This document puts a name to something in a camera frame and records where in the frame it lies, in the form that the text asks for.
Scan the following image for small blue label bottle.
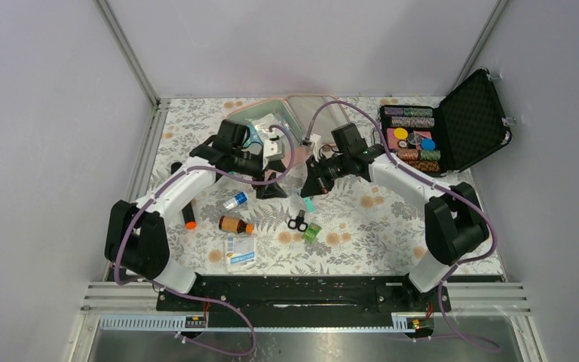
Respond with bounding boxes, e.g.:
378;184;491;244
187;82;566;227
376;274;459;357
222;192;247;210

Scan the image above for floral table mat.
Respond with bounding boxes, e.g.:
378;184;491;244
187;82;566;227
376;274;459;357
148;98;429;275

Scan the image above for black handled scissors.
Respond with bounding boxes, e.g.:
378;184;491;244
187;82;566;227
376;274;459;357
287;210;308;232

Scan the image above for white sachets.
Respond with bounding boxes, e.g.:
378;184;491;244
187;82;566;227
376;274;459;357
250;113;285;140

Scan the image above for bandage packet with teal card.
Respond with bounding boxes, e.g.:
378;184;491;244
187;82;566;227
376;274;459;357
297;193;315;213

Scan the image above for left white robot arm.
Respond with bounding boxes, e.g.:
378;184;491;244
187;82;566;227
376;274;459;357
104;119;296;310

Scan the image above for white blue gauze packet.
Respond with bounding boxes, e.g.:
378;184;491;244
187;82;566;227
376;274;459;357
225;237;257;273

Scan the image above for small green box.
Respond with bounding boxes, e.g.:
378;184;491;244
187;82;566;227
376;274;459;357
302;222;322;244

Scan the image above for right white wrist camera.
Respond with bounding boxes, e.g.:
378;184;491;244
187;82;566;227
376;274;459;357
301;133;323;160

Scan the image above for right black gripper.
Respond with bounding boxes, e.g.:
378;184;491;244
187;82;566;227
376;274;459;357
301;152;351;199

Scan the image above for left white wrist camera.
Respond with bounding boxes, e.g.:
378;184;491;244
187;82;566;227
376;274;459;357
262;130;285;161

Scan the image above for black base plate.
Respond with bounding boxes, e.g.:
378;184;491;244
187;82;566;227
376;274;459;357
155;275;452;330

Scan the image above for pink medicine kit case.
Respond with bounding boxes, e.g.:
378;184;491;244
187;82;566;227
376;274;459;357
226;94;350;144

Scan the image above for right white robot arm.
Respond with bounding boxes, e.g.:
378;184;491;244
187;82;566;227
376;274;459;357
299;123;496;311

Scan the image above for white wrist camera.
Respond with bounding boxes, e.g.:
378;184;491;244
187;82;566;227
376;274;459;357
262;130;285;161
301;133;323;160

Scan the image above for brown syrup bottle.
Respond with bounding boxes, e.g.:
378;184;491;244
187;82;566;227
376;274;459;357
219;216;254;235

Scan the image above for black thermometer orange tip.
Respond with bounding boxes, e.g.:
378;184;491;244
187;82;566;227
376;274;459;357
170;161;197;230

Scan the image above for black poker chip case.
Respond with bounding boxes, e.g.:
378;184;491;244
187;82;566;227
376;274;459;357
378;68;513;176

